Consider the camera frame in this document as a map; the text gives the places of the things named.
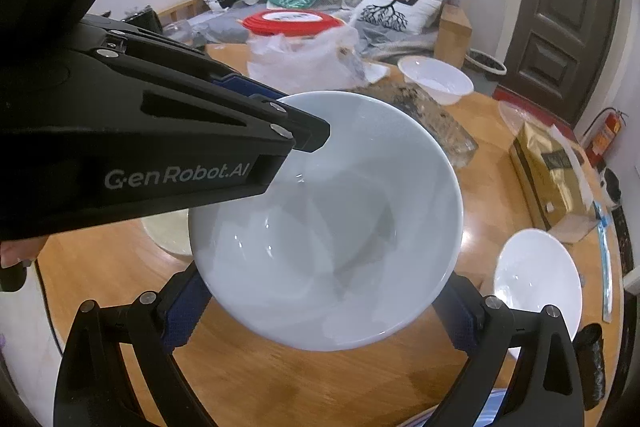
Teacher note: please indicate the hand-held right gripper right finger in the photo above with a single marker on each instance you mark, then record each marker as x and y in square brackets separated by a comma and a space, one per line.
[457, 323]

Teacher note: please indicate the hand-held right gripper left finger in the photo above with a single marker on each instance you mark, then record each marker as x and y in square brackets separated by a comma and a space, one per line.
[182, 313]

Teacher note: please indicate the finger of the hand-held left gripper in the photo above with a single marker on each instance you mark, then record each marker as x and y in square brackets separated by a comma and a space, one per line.
[295, 132]
[236, 85]

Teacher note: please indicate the large white ceramic bowl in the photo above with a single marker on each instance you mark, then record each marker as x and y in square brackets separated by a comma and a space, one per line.
[325, 227]

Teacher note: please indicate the person's left hand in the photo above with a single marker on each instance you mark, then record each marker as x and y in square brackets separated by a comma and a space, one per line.
[20, 253]

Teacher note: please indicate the clear plastic bag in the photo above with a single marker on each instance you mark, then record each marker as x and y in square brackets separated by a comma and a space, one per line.
[300, 57]

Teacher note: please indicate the clear plastic bottle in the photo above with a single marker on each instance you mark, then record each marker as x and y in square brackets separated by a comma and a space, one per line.
[182, 33]

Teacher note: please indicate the beige round plate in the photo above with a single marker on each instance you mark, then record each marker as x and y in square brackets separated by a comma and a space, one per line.
[167, 234]

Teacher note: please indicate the red lidded container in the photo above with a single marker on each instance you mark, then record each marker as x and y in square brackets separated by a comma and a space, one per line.
[295, 21]

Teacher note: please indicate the white ceramic plate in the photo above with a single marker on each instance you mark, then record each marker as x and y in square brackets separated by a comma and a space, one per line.
[535, 277]

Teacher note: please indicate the black bag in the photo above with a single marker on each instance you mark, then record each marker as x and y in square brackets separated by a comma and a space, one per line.
[145, 19]

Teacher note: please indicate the clear glass tray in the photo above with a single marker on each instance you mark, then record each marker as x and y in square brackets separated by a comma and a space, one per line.
[435, 122]

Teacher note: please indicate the black cylindrical object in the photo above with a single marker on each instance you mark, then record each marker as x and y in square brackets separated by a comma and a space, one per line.
[591, 367]

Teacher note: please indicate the white plastic bowl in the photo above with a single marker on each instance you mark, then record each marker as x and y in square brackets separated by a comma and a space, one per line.
[440, 77]

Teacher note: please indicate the blue and white packet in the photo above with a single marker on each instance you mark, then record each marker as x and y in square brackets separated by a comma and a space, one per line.
[605, 267]

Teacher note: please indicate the white tree print cushion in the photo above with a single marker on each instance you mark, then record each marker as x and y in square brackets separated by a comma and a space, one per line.
[395, 7]

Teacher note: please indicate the gold cardboard box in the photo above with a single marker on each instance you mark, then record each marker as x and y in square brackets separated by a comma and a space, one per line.
[550, 167]

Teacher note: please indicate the woven trash bin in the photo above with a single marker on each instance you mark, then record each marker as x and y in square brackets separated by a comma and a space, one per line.
[484, 63]

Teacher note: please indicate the red fire extinguisher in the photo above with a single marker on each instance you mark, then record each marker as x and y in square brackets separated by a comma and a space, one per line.
[602, 137]

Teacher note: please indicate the dark brown door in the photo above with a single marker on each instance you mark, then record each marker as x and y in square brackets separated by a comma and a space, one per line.
[565, 7]

